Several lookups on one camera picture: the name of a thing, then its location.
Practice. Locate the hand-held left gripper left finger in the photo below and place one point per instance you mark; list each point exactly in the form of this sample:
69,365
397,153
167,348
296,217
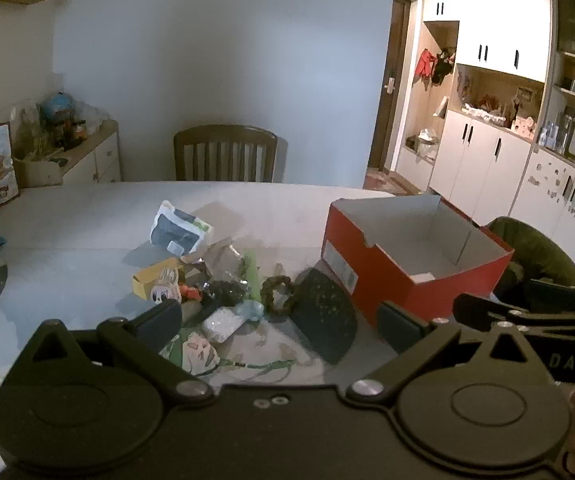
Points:
162,320

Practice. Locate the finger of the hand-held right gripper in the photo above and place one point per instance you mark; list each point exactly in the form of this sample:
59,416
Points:
482,310
557,292

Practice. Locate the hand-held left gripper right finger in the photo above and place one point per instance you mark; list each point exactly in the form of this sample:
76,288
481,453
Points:
402,323

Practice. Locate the big-eyed plush doll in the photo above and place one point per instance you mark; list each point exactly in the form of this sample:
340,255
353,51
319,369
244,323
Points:
163,287

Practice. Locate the red shoebox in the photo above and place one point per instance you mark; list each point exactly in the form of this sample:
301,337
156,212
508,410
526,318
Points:
397,285

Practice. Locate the red dragon toy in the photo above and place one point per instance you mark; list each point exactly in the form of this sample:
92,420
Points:
190,291

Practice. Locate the green patterned doll packet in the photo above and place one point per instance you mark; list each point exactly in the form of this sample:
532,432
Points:
197,352

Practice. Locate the silver foil bag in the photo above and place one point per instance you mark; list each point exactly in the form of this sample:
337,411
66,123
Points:
222,257

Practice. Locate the light blue round object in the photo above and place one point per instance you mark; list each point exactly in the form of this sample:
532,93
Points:
251,310

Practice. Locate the green upholstered chair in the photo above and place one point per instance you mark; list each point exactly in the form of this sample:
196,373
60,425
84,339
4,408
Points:
537,250

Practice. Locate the small yellow box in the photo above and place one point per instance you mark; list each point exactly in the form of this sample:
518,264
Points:
146,275

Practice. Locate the white granular packet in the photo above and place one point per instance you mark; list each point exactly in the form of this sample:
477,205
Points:
221,323

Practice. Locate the black crumpled object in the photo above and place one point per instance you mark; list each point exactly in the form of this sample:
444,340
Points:
225,291

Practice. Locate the white and blue packet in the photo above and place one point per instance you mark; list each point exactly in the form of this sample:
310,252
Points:
177,227

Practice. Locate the light green tube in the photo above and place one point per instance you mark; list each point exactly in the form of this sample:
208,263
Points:
251,270

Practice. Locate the patterned floor rug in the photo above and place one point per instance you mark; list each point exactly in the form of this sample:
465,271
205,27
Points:
382,180

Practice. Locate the cream sideboard cabinet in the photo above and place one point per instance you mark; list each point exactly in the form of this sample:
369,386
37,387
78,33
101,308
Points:
102,155

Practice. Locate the cardboard tray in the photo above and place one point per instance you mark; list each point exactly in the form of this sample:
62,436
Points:
37,172

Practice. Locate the brown wooden chair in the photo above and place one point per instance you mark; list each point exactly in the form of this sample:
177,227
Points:
225,135

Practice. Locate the blue globe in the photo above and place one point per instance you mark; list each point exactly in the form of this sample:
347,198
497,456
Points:
58,107

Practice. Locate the white door lock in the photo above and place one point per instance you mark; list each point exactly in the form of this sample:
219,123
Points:
390,85

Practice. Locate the black hanging garment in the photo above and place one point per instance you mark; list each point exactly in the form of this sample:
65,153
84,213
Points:
441,71

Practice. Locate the red hanging garment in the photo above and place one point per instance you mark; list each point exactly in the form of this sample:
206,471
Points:
423,64

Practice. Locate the brown door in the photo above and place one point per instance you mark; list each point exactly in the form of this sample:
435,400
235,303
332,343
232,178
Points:
392,60

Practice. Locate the white wall cabinet unit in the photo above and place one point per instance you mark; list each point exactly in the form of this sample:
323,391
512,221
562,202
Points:
482,160

